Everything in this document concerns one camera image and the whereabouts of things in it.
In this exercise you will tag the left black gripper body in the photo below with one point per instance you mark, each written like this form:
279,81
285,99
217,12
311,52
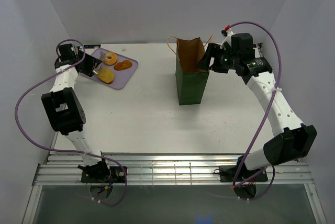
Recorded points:
79,55

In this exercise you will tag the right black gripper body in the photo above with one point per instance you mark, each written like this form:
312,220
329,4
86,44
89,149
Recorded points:
224,59

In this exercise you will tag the metal tongs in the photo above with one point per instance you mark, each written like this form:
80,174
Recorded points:
99,62

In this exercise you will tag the green paper bag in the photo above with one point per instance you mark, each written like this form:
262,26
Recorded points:
190,80

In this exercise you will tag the glazed ring donut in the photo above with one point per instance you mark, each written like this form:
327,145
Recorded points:
110,58

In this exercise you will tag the brown madeleine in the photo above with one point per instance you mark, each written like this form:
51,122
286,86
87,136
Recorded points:
123,65

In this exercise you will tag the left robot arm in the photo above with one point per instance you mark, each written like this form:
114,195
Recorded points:
65,113

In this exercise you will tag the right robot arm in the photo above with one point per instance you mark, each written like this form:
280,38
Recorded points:
292,139

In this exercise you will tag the yellow bread slice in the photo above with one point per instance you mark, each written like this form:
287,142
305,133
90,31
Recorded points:
106,75

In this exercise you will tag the left blue table label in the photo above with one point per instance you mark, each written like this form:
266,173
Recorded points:
92,46

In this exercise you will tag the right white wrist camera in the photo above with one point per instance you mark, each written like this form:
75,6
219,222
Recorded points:
227,33

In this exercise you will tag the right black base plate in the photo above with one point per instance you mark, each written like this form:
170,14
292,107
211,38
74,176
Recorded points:
227,174

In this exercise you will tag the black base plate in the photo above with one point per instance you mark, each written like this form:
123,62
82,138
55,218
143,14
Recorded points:
227,174
116,176

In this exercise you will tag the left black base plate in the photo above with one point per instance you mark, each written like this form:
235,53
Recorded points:
116,176

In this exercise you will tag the aluminium rail frame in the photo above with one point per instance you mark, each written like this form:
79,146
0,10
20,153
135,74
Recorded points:
170,169

